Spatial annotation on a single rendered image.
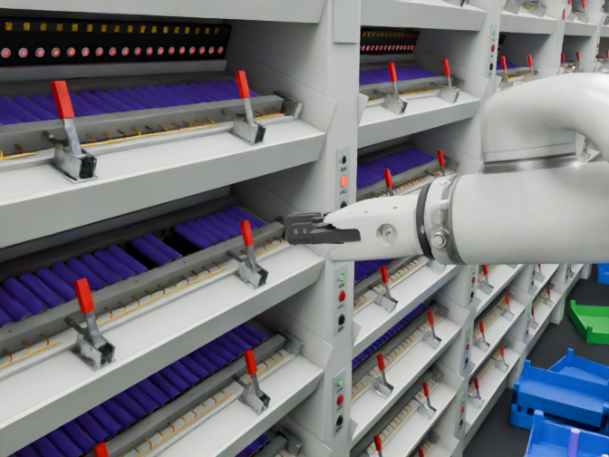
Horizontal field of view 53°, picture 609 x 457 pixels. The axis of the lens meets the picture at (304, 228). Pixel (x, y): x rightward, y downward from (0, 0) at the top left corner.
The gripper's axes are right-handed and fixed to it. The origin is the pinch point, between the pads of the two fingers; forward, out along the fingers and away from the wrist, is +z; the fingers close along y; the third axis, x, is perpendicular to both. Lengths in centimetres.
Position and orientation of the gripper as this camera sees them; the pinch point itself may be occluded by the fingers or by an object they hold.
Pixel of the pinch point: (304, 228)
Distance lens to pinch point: 68.0
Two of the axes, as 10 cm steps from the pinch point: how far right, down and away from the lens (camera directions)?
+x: -1.6, -9.7, -1.6
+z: -8.2, 0.4, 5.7
